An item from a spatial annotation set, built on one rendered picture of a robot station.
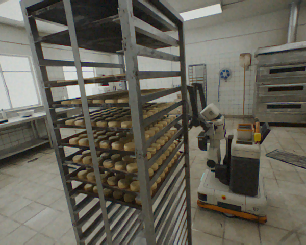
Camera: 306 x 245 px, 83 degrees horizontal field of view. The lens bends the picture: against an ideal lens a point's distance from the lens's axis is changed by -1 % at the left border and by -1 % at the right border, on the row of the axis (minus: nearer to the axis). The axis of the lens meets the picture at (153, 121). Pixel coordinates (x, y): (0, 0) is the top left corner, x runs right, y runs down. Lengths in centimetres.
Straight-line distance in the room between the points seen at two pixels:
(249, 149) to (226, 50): 483
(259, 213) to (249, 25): 534
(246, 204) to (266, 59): 397
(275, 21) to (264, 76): 180
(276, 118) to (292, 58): 146
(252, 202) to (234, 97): 467
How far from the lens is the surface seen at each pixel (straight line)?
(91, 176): 91
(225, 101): 638
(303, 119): 565
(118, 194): 90
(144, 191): 70
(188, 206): 148
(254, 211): 212
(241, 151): 184
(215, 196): 209
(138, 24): 70
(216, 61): 634
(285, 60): 539
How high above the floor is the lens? 148
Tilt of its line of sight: 14 degrees down
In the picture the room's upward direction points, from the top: 5 degrees counter-clockwise
